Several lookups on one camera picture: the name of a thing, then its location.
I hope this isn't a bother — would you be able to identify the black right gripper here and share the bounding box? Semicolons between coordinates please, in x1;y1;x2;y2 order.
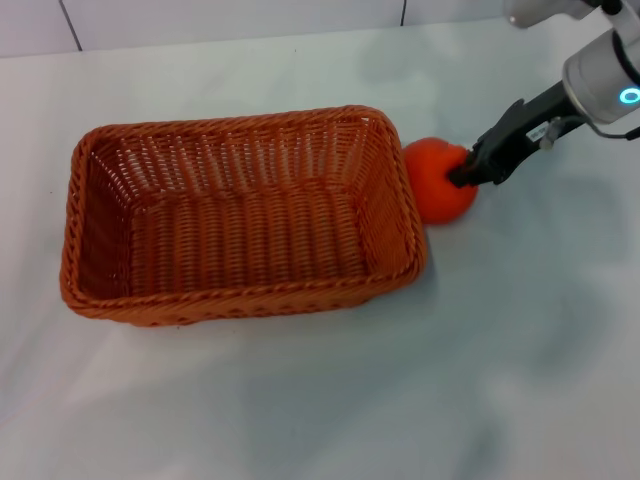
449;82;584;190

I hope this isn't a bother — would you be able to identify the orange fruit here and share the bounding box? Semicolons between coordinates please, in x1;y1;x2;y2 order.
402;137;479;227

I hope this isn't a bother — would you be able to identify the orange woven plastic basket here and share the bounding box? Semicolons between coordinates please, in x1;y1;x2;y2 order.
59;104;429;329

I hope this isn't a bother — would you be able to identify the black cable with metal plug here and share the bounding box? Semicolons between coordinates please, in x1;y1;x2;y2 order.
542;115;632;149

